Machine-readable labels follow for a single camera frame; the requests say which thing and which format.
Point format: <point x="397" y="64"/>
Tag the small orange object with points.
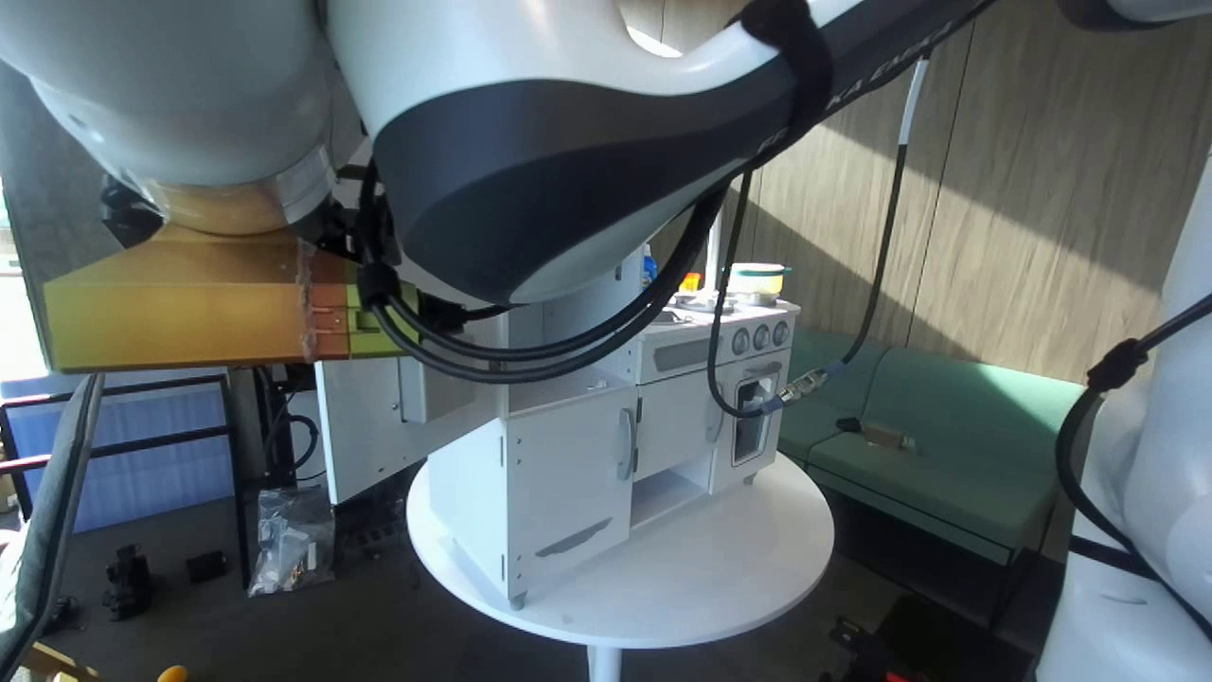
<point x="171" y="677"/>

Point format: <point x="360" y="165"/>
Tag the small white cupboard door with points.
<point x="676" y="430"/>

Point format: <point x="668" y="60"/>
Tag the grey stove knob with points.
<point x="778" y="332"/>
<point x="759" y="334"/>
<point x="740" y="338"/>

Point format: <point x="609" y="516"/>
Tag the black floor equipment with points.
<point x="933" y="637"/>

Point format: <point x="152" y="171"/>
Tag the white door with grey swoosh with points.
<point x="569" y="478"/>

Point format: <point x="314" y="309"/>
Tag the small tan black device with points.
<point x="884" y="437"/>

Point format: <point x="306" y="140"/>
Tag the small black floor block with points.
<point x="209" y="564"/>

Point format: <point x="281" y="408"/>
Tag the green padded bench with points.
<point x="959" y="442"/>

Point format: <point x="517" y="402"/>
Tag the black cylindrical floor object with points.
<point x="130" y="582"/>

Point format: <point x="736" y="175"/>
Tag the black equipment cart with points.
<point x="266" y="430"/>

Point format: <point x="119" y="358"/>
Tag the white plastic bag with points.
<point x="291" y="543"/>

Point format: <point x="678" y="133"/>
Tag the yellow-brown wrist mounted block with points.
<point x="192" y="305"/>

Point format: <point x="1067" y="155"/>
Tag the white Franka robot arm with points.
<point x="569" y="126"/>

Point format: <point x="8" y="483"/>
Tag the white toy kitchen body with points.
<point x="468" y="506"/>

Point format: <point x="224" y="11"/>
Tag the white table pedestal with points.
<point x="609" y="663"/>

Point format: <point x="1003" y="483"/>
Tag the white bowl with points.
<point x="759" y="279"/>

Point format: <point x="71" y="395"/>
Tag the white oven door with window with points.
<point x="755" y="409"/>

